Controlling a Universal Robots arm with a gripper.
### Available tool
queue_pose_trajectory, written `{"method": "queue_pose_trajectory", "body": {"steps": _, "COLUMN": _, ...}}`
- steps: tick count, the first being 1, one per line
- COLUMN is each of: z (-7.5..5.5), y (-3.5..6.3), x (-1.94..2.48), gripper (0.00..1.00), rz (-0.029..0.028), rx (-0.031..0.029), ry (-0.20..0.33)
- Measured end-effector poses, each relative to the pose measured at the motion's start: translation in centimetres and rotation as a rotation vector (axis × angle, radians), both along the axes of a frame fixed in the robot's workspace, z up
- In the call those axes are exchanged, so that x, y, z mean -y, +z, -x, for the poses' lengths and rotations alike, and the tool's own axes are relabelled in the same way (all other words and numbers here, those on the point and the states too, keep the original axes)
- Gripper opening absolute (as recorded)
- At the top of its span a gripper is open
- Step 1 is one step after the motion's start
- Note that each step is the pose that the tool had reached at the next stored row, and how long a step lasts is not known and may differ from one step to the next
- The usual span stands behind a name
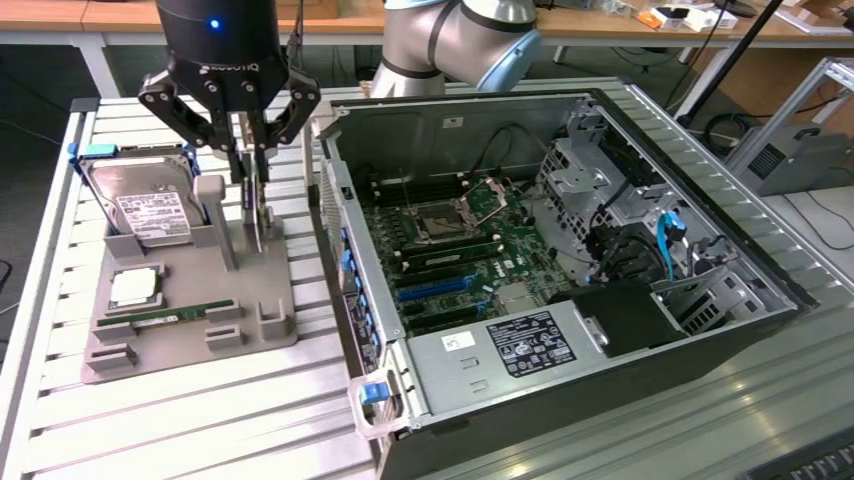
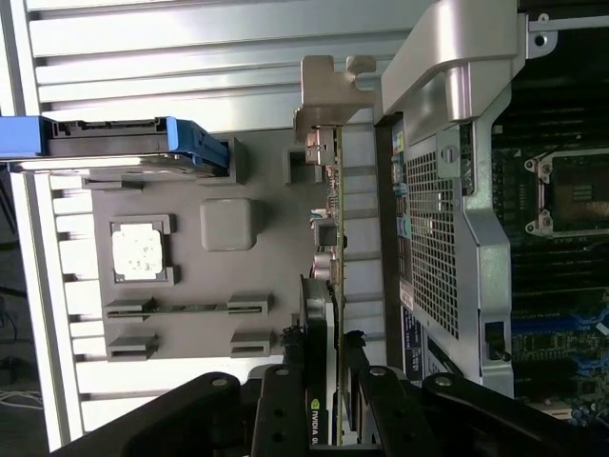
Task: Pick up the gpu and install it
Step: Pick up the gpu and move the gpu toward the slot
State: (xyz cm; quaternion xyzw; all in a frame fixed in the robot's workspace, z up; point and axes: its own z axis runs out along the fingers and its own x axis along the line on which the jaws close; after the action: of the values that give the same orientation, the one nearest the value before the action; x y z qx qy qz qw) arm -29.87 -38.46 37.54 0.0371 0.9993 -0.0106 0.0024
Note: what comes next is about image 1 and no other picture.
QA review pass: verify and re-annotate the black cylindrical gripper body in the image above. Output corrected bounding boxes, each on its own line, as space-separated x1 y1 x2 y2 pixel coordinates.
153 0 291 114

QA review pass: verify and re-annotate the black green graphics card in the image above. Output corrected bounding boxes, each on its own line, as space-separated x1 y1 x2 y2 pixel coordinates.
236 113 276 256

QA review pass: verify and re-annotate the hard disk in blue caddy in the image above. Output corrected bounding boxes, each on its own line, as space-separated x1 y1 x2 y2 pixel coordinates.
65 142 205 249

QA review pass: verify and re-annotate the wooden desk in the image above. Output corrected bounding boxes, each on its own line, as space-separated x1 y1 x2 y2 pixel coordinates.
0 0 854 99

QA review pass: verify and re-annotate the CPU socket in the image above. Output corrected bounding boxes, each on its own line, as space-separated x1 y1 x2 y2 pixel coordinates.
407 199 476 247

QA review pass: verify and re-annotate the silver CPU chip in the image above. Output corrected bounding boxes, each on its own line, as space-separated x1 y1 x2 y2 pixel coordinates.
108 269 163 307

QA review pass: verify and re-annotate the grey parts rack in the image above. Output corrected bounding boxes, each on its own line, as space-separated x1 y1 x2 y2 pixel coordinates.
79 172 300 385

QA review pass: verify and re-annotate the silver socket cover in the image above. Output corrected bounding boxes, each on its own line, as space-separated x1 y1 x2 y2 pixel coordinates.
455 175 514 232

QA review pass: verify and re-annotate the installed black RAM stick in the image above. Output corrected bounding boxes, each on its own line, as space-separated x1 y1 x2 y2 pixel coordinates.
399 243 506 274

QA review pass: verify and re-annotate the green RAM stick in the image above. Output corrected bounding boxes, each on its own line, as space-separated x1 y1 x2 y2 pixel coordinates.
103 299 239 327

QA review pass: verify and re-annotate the blue expansion slot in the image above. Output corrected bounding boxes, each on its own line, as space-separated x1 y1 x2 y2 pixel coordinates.
394 277 474 302

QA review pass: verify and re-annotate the metal disk bay cage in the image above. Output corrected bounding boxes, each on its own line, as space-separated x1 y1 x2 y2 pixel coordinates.
536 107 679 236

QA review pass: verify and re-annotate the green motherboard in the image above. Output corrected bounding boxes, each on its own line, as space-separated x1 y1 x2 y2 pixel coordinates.
359 172 588 337

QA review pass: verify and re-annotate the silver chipset heatsink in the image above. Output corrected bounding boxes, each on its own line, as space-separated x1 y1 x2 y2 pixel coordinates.
494 283 540 312

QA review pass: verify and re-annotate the orange white box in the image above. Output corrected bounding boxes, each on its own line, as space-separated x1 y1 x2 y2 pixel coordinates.
637 7 689 31

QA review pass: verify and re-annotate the grey power supply unit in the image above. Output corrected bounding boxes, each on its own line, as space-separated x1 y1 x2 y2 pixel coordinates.
391 299 612 419

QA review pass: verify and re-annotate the black plastic shroud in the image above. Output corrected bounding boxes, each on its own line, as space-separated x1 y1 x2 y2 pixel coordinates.
547 278 689 359

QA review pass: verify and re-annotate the black stand pole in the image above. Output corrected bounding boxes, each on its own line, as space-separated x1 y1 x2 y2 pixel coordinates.
673 0 783 124

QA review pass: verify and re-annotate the grey computer tower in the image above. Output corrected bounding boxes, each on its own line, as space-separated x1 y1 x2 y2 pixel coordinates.
725 124 854 199

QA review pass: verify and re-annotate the open black PC case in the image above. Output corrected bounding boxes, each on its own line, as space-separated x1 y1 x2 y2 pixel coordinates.
303 88 821 480

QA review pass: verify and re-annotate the black looped wire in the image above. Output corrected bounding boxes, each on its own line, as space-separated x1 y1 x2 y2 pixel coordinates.
478 123 539 176

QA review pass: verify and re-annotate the thick black wire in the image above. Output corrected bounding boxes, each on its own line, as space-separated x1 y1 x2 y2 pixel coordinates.
584 172 637 241

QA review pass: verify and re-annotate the coiled black cable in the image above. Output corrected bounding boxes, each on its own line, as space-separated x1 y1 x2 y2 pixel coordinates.
702 112 743 147

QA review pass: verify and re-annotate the blue disk wire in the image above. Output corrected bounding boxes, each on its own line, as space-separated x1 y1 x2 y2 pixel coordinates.
657 212 690 284

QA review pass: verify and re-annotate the aluminium profile frame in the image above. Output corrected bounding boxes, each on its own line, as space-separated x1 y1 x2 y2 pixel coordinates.
763 56 854 151

